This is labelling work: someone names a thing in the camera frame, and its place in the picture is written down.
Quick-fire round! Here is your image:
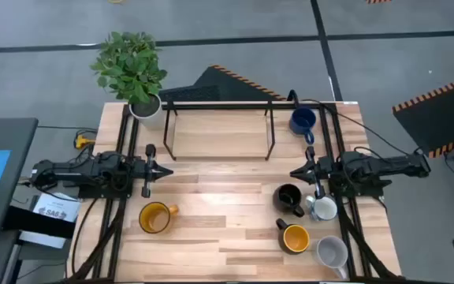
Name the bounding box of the black aluminium table frame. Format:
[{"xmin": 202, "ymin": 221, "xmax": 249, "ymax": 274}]
[{"xmin": 67, "ymin": 100, "xmax": 404, "ymax": 284}]

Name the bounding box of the black wire rack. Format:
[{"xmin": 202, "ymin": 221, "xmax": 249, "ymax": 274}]
[{"xmin": 162, "ymin": 100, "xmax": 277, "ymax": 162}]

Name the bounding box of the white mug blue pattern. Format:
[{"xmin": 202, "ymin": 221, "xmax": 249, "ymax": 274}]
[{"xmin": 304, "ymin": 194, "xmax": 339, "ymax": 222}]

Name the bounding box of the grey mug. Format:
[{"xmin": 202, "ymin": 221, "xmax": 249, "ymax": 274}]
[{"xmin": 315, "ymin": 235, "xmax": 349, "ymax": 280}]

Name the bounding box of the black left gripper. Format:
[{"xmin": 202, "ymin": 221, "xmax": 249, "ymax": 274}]
[{"xmin": 134, "ymin": 144, "xmax": 174, "ymax": 198}]

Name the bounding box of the black power cable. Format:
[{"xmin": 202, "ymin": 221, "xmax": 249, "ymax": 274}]
[{"xmin": 288, "ymin": 89, "xmax": 423, "ymax": 157}]

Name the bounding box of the large black mat striped edge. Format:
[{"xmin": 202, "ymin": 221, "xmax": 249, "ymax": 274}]
[{"xmin": 392, "ymin": 73, "xmax": 454, "ymax": 159}]

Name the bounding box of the white printed paper sheet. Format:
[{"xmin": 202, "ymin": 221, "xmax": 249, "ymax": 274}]
[{"xmin": 32, "ymin": 192, "xmax": 81, "ymax": 222}]

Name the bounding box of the amber glass mug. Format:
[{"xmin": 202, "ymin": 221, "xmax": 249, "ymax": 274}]
[{"xmin": 138, "ymin": 201, "xmax": 180, "ymax": 234}]

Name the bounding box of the white flat box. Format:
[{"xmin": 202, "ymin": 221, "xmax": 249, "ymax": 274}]
[{"xmin": 17, "ymin": 230, "xmax": 69, "ymax": 250}]

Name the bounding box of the yellow power plug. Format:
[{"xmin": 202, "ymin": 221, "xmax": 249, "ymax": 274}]
[{"xmin": 75, "ymin": 133, "xmax": 96, "ymax": 150}]

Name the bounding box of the dark blue mug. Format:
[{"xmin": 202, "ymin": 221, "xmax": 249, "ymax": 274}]
[{"xmin": 288, "ymin": 106, "xmax": 318, "ymax": 145}]

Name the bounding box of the all black mug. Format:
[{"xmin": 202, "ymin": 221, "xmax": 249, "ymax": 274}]
[{"xmin": 272, "ymin": 183, "xmax": 306, "ymax": 219}]

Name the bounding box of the black mug yellow inside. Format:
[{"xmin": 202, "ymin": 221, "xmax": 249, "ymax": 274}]
[{"xmin": 275, "ymin": 218, "xmax": 311, "ymax": 255}]

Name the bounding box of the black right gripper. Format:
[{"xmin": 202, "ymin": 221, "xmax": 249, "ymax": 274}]
[{"xmin": 289, "ymin": 146, "xmax": 330, "ymax": 200}]

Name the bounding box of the green potted plant white pot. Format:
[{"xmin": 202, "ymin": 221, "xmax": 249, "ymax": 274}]
[{"xmin": 89, "ymin": 30, "xmax": 168, "ymax": 130}]

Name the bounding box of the triangular black mat striped edge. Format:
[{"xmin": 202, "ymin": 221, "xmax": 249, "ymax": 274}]
[{"xmin": 158, "ymin": 64, "xmax": 287, "ymax": 102}]

